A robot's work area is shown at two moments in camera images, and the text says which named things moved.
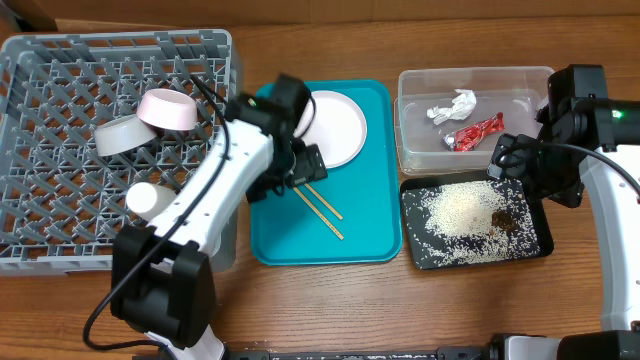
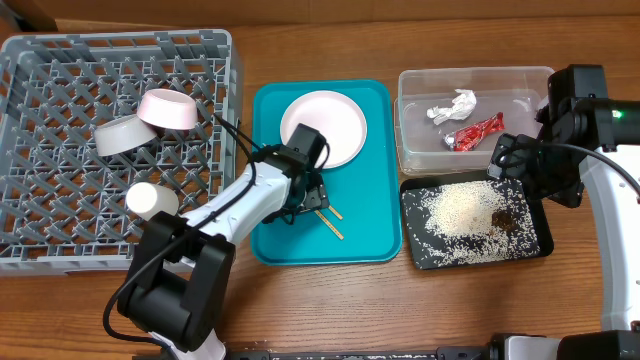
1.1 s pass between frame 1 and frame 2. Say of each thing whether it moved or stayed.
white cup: stayed
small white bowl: stayed
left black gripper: moved
